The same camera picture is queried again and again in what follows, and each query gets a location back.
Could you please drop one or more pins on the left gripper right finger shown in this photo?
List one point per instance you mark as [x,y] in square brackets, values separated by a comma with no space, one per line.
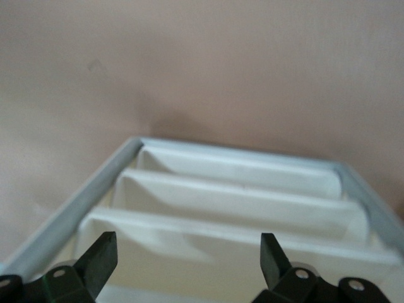
[274,265]

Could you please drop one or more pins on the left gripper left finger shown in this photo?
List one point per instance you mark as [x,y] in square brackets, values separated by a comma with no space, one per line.
[94,268]

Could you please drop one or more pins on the white drawer cabinet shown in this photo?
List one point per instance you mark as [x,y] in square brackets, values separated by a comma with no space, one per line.
[94,184]

